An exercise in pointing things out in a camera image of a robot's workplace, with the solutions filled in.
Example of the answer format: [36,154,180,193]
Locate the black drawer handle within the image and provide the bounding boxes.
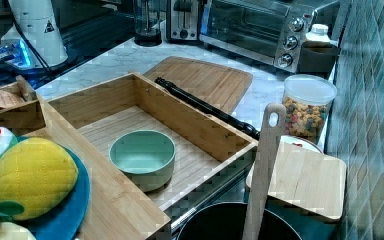
[155,77,260,140]

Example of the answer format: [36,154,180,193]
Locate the wooden drawer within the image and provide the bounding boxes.
[49,73,256,219]

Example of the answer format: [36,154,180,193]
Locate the white bottle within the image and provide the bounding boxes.
[305,24,330,46]

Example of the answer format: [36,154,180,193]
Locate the silver black toaster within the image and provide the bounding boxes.
[166,0,201,41]

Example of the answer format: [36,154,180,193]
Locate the silver toaster oven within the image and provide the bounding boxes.
[200,0,340,73]

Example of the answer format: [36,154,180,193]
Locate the wooden tea box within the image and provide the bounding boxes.
[0,76,46,135]

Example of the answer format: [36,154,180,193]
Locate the large wooden cutting board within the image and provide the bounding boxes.
[144,56,253,114]

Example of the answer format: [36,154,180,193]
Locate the teal canister with wooden lid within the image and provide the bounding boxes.
[245,142,347,240]

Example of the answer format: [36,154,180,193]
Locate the cereal jar with lid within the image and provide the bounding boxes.
[282,74,337,144]

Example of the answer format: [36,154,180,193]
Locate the black french press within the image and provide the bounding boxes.
[133,0,162,47]

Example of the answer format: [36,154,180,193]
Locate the dark brown cup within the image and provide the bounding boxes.
[298,41,340,74]

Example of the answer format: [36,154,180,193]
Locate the black pot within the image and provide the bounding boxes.
[177,202,302,240]

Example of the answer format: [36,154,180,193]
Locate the wooden spatula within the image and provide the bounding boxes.
[242,103,286,240]

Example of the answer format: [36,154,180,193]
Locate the teal plate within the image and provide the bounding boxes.
[18,148,91,240]

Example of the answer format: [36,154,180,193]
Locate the green bowl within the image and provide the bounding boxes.
[109,130,176,192]

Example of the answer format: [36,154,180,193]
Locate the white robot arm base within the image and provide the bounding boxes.
[0,0,69,73]

